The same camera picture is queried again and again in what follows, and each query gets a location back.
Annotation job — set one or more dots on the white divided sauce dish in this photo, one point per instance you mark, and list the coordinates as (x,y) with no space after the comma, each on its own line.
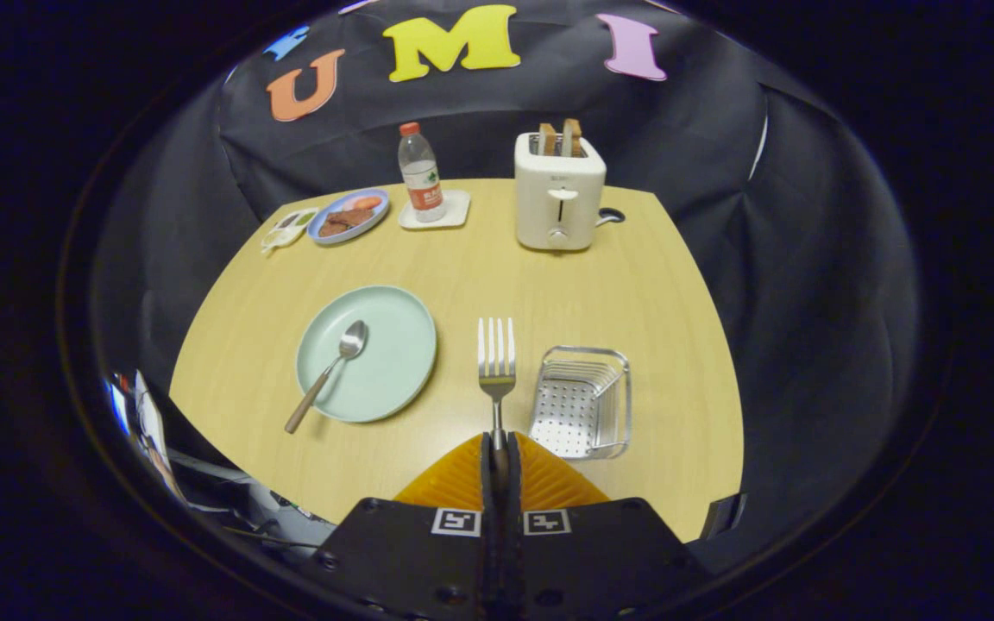
(290,226)

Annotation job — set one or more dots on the white square coaster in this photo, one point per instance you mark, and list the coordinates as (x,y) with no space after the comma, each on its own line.
(458,211)

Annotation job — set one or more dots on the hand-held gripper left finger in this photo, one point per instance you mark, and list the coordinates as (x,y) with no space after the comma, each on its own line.
(488,552)

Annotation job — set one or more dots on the pale green plate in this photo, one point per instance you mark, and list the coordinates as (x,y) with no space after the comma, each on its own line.
(393,362)

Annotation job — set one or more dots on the clear water bottle red cap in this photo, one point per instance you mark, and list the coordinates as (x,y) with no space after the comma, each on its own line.
(422,185)

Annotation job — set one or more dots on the blue plate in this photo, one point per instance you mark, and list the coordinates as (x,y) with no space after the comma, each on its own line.
(376,221)

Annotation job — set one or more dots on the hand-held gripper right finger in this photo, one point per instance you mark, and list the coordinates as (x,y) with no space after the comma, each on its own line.
(512,552)

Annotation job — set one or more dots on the metal cutlery drainer basket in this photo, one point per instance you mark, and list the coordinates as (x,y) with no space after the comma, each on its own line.
(579,405)

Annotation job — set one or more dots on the white toaster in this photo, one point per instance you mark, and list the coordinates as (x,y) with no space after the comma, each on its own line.
(557,190)

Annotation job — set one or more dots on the black block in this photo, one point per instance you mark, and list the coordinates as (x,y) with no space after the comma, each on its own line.
(721,516)

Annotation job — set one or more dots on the brown meat slices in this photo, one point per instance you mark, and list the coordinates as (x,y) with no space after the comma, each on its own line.
(343,222)

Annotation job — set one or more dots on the orange sausage slice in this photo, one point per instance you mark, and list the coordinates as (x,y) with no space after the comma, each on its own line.
(365,203)

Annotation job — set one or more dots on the toast bread slice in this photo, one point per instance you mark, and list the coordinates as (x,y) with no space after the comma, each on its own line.
(547,140)
(572,138)

